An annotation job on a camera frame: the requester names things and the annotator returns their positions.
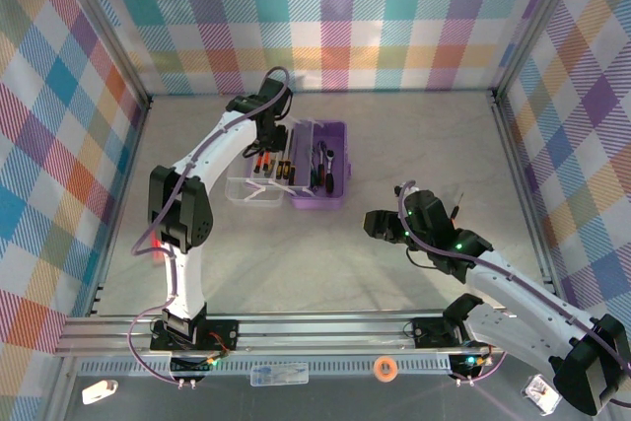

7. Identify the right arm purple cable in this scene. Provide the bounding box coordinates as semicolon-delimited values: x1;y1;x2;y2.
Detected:
396;181;631;405

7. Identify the aluminium side rail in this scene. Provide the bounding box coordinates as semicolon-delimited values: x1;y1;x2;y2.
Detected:
487;90;563;312
86;95;152;318

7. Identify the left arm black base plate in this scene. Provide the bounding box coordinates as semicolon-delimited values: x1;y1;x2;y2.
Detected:
149;317;242;352

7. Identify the purple clear plastic tool box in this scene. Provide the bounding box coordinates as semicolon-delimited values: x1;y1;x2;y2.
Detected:
225;118;353;211

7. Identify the clear plastic packet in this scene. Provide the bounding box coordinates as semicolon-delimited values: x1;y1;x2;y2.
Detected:
521;373;561;416

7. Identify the aluminium mounting rail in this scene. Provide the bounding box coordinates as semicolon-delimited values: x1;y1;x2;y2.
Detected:
52;311;596;357

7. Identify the slotted grey cable duct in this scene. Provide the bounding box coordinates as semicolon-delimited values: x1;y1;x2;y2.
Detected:
78;359;457;379

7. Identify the orange tape roll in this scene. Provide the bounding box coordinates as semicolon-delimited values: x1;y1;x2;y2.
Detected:
373;356;399;384

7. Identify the white plastic piece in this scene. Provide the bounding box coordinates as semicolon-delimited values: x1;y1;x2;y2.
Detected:
81;379;120;406

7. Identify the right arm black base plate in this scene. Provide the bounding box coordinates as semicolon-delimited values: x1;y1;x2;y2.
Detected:
411;316;505;349

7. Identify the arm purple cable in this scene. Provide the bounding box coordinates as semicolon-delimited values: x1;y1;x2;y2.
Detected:
396;181;631;405
128;65;293;386

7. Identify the clear plastic label card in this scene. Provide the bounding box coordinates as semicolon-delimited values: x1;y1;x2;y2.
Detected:
249;363;311;387

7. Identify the aluminium frame post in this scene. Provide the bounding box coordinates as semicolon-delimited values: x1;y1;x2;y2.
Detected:
53;0;152;106
492;0;591;100

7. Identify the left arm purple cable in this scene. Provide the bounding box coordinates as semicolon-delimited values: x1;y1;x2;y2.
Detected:
128;65;293;386

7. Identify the plaid backdrop cloth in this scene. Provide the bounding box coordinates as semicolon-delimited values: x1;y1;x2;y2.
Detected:
0;0;149;421
492;0;631;421
63;0;568;97

